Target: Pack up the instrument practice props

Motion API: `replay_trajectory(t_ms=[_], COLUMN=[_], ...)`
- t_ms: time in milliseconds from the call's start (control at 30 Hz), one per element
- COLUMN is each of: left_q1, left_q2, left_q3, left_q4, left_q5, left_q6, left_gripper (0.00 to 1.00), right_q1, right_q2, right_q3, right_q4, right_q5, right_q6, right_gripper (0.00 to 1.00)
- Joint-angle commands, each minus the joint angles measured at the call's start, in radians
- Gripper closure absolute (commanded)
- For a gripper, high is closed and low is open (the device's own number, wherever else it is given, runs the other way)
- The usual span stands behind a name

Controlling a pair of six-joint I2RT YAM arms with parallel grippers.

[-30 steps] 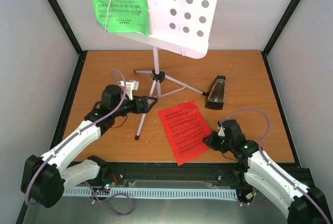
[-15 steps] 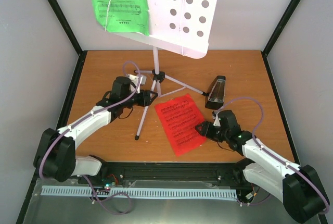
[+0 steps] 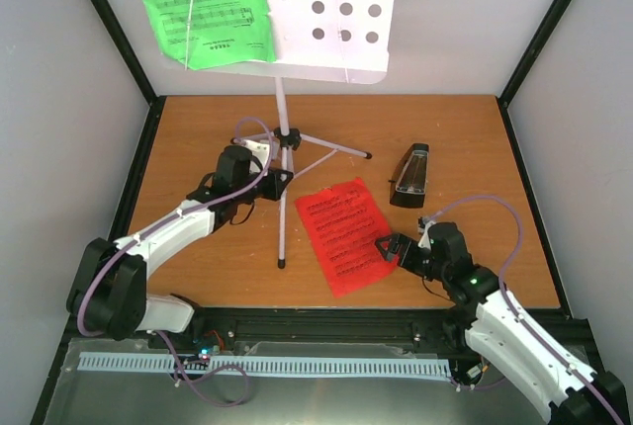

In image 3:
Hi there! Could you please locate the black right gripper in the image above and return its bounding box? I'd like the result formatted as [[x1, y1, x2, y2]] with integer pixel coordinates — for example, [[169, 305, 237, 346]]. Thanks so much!
[[376, 231, 449, 282]]

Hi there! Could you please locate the red music sheet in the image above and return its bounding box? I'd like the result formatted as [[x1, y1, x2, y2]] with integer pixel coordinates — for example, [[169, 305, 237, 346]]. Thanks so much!
[[295, 178, 396, 298]]

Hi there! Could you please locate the black metronome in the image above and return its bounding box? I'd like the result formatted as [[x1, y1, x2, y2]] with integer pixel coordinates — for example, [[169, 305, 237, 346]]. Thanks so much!
[[389, 143, 429, 209]]

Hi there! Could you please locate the green sheet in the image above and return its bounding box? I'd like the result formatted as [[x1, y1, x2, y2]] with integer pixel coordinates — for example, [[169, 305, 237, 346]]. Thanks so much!
[[141, 0, 276, 71]]

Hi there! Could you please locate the white music stand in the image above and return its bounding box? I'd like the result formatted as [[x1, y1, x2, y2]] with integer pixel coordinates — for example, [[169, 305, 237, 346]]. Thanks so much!
[[182, 0, 403, 269]]

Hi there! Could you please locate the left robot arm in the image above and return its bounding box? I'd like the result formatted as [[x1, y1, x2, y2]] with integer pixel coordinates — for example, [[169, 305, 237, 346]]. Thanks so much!
[[66, 141, 294, 349]]

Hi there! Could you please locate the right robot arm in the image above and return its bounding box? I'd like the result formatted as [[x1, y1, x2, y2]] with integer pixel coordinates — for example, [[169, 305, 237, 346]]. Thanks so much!
[[375, 221, 631, 424]]

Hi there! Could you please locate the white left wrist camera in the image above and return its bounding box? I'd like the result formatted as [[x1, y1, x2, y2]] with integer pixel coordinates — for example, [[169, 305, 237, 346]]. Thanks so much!
[[231, 137, 279, 165]]

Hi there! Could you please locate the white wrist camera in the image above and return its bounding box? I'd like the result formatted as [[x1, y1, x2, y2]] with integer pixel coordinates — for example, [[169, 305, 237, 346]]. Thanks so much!
[[417, 216, 436, 250], [231, 137, 279, 165]]

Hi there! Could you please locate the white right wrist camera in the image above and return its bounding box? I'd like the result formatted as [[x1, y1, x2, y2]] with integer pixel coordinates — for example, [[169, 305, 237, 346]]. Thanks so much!
[[417, 216, 436, 250]]

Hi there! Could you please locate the black aluminium frame rail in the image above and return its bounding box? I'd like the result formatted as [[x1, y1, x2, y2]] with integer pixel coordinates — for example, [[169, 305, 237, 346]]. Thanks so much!
[[63, 306, 594, 360]]

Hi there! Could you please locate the light blue cable duct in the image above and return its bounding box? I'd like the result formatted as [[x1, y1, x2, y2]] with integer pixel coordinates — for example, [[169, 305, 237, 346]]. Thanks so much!
[[76, 352, 451, 382]]

